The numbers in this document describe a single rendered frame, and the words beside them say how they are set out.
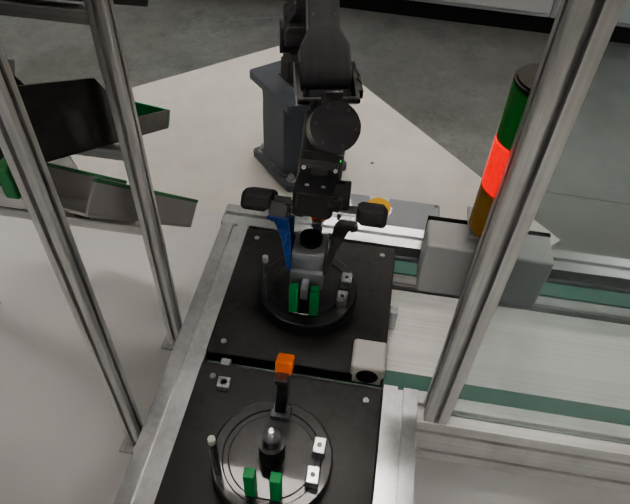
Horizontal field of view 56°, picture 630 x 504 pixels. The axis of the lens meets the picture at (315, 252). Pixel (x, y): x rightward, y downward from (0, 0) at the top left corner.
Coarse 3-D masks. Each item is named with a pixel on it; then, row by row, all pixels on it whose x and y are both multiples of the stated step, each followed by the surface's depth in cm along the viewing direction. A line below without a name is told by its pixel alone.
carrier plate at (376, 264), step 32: (256, 256) 91; (352, 256) 92; (384, 256) 92; (256, 288) 87; (384, 288) 88; (224, 320) 83; (256, 320) 83; (352, 320) 84; (384, 320) 84; (224, 352) 79; (256, 352) 80; (288, 352) 80; (320, 352) 80
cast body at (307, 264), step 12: (300, 240) 77; (312, 240) 77; (324, 240) 78; (300, 252) 77; (312, 252) 77; (324, 252) 77; (300, 264) 78; (312, 264) 78; (300, 276) 79; (312, 276) 78; (300, 288) 78
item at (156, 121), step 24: (24, 96) 51; (48, 96) 54; (72, 96) 57; (96, 96) 61; (48, 120) 55; (72, 120) 58; (96, 120) 62; (144, 120) 71; (168, 120) 76; (48, 144) 56; (72, 144) 59; (96, 144) 63
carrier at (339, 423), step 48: (240, 384) 76; (336, 384) 77; (192, 432) 71; (240, 432) 70; (288, 432) 70; (336, 432) 72; (192, 480) 68; (240, 480) 66; (288, 480) 66; (336, 480) 68
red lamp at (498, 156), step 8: (496, 136) 49; (496, 144) 49; (496, 152) 49; (504, 152) 48; (488, 160) 51; (496, 160) 49; (504, 160) 48; (488, 168) 50; (496, 168) 49; (488, 176) 51; (496, 176) 50; (488, 184) 51; (496, 184) 50; (488, 192) 51
